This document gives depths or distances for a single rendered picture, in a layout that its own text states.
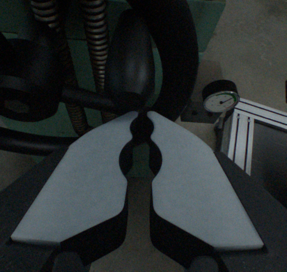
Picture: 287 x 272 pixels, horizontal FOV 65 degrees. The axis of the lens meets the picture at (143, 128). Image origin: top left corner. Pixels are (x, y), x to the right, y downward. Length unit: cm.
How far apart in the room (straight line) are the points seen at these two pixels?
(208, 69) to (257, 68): 113
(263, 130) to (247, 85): 51
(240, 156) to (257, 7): 152
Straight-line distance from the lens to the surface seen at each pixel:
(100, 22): 24
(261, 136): 105
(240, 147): 95
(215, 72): 54
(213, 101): 43
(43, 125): 66
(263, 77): 162
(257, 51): 179
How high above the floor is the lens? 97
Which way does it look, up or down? 60 degrees down
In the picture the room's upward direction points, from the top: 14 degrees clockwise
